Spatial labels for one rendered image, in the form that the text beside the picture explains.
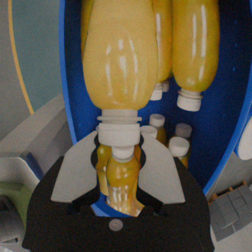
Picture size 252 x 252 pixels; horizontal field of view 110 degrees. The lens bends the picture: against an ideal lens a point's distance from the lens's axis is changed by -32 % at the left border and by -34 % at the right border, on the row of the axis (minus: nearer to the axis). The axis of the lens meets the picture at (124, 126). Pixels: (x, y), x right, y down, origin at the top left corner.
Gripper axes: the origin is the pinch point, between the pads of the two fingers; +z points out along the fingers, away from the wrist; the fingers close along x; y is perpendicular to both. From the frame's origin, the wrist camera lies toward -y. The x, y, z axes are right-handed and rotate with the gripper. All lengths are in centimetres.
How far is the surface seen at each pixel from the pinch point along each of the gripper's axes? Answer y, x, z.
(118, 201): 20.6, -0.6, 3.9
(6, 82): 0, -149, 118
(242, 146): 16, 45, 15
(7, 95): 17, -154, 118
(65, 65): -6.7, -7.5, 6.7
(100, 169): 16.0, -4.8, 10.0
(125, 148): 6.5, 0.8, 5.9
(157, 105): 4.8, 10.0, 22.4
